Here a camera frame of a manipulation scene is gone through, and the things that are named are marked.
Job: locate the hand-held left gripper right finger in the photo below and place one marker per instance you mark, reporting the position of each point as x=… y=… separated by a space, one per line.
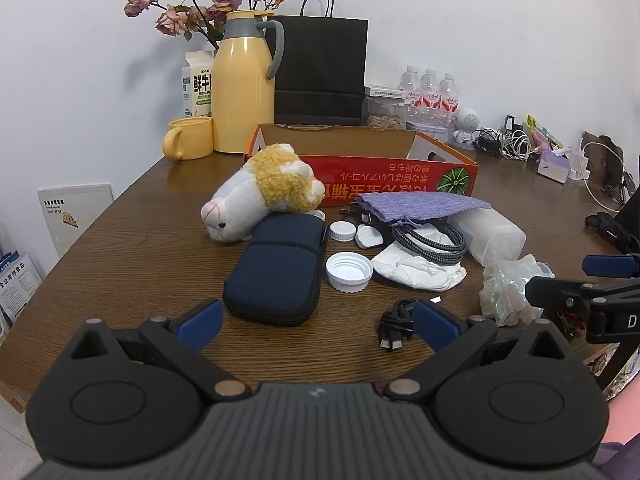
x=435 y=327

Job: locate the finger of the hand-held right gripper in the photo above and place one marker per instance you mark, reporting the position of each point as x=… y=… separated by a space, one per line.
x=610 y=265
x=555 y=291

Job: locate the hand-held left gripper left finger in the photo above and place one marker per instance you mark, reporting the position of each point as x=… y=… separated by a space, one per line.
x=202 y=322

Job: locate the white tissue pack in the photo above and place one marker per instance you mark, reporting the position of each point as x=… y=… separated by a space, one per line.
x=420 y=272

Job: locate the translucent plastic box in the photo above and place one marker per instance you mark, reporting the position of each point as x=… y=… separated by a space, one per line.
x=492 y=240

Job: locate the navy zip pouch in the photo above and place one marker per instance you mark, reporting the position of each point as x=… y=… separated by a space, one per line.
x=275 y=270

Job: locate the large white bottle cap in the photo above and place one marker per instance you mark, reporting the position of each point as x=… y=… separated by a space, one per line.
x=350 y=271

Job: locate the purple cloth pouch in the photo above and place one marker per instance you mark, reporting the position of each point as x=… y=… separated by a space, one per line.
x=425 y=205

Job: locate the small white bottle cap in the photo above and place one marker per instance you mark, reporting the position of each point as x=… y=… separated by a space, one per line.
x=317 y=215
x=342 y=231

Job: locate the red cardboard box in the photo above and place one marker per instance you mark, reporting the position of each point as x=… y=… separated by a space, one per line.
x=380 y=180

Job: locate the white and yellow plush hamster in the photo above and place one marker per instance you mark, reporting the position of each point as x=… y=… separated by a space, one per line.
x=280 y=180

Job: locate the black fabric bag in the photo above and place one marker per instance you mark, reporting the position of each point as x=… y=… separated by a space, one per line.
x=612 y=235

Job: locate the small red orange charm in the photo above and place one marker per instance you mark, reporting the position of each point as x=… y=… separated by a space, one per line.
x=567 y=324

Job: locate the crumpled clear plastic bag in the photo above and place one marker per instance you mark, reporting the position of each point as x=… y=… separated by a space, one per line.
x=505 y=290

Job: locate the white charger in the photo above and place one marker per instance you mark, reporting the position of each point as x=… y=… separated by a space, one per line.
x=580 y=165

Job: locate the purple and white box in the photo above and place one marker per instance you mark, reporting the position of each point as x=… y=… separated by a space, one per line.
x=552 y=166

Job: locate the person's pink clothing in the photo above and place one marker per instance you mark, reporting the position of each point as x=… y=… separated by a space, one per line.
x=622 y=440

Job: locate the black plug adapter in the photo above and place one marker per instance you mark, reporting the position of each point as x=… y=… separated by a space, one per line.
x=356 y=211

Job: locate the colourful snack packets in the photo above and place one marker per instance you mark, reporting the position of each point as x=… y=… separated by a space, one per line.
x=539 y=134

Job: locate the yellow mug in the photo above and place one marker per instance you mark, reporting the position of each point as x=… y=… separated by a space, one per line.
x=192 y=137

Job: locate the blue booklets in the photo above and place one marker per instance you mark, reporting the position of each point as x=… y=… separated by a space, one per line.
x=17 y=285

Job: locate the white robot figure speaker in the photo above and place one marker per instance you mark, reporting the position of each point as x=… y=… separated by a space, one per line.
x=467 y=120

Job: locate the brown floor carton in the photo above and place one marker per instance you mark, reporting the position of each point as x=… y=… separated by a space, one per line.
x=11 y=396

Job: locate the clear jar of seeds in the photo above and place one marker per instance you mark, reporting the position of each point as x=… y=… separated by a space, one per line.
x=385 y=117

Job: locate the clear water bottle red label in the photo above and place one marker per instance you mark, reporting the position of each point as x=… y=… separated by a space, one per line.
x=449 y=94
x=411 y=87
x=429 y=90

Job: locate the white milk carton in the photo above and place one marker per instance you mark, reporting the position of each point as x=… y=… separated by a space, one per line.
x=196 y=90

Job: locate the yellow thermos jug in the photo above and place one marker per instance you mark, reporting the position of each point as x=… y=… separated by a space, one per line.
x=240 y=85

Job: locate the flat white box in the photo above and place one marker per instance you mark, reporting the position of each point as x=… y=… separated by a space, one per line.
x=384 y=91

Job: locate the black paper bag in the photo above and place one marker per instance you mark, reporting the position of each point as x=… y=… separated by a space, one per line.
x=320 y=60

